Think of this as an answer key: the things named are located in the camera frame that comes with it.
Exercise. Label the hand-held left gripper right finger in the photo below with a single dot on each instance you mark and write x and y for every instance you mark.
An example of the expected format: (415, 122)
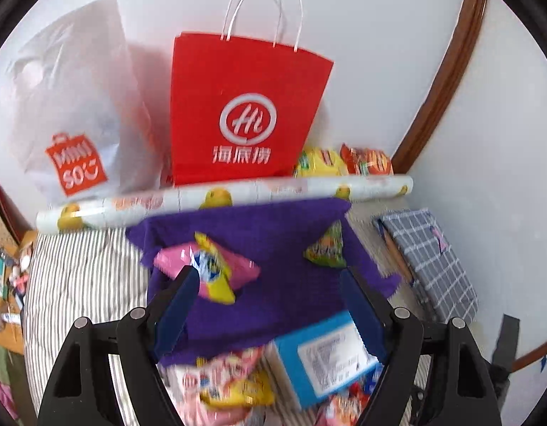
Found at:
(364, 319)

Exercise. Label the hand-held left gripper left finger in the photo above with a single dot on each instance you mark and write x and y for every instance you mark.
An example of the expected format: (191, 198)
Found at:
(178, 315)

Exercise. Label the pink white snack packet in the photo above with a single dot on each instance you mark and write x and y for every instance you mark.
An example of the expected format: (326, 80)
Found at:
(229, 364)

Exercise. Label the pink and yellow snack packet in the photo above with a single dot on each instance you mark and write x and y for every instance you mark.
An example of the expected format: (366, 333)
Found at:
(238, 270)

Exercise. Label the green triangular snack packet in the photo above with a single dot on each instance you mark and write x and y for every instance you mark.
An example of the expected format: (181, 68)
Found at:
(329, 248)

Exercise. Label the blue box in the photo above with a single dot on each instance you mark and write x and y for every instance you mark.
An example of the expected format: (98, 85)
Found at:
(300, 377)

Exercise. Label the red snack packet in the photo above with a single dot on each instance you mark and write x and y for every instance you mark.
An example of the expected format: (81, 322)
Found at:
(340, 408)

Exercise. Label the pale pink packet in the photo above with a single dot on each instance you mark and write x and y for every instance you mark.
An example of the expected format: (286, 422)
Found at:
(211, 417)

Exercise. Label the striped bedsheet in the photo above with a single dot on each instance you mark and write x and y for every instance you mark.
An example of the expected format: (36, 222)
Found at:
(87, 275)

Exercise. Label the printed white wrap roll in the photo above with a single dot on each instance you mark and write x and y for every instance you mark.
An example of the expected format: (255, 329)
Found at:
(167, 199)

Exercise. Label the purple cloth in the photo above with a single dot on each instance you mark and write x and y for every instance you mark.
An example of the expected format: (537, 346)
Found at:
(273, 239)

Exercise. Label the black bar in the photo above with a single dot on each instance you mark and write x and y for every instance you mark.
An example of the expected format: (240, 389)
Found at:
(506, 341)

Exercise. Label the orange red chips bag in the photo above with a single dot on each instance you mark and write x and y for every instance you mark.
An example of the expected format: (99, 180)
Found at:
(366, 162)

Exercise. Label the yellow chips bag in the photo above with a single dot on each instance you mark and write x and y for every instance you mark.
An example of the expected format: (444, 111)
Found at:
(320, 164)

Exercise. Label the brown wooden trim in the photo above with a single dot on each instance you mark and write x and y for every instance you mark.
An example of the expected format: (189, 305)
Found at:
(459, 62)
(535, 357)

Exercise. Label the red box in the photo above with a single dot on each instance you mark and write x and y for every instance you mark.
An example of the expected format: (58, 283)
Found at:
(7, 213)

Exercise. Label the white plastic bag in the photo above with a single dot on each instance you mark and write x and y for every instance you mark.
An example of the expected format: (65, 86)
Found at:
(78, 97)

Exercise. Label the red paper bag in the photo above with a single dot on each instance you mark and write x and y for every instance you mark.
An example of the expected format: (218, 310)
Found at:
(238, 75)

